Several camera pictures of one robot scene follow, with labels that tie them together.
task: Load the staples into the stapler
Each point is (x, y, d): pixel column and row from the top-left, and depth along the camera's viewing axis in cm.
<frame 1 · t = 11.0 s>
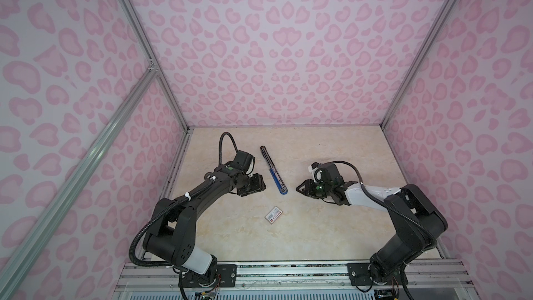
left hand: (263, 185, 87), fingers open
right hand: (300, 188, 89), fingers open
red white staple box: (273, 214, 89), on the table

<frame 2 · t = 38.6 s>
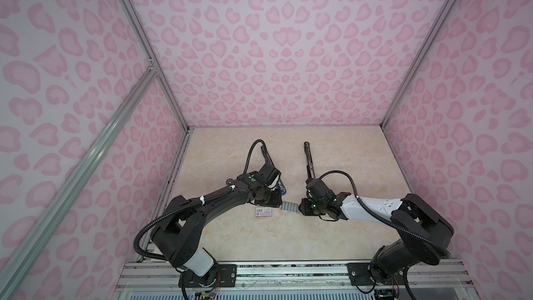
left hand: (281, 199, 84), fingers open
right hand: (300, 207, 88), fingers closed
silver staple strip: (289, 206, 92), on the table
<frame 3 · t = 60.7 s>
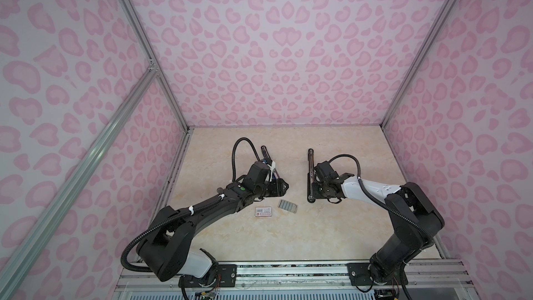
left hand: (286, 183, 83), fingers open
right hand: (314, 191, 93), fingers closed
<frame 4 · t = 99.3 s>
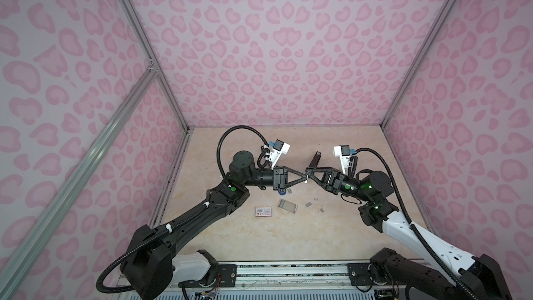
left hand: (306, 179, 60), fingers closed
right hand: (309, 175, 62), fingers open
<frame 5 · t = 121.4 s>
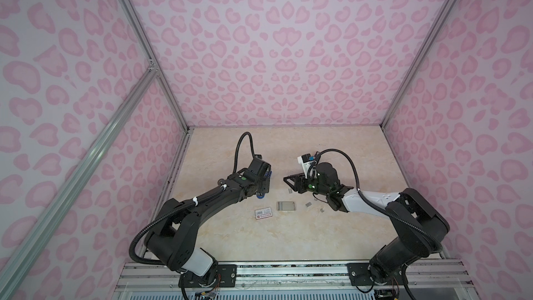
left hand: (263, 178, 89), fingers open
right hand: (288, 178, 84), fingers open
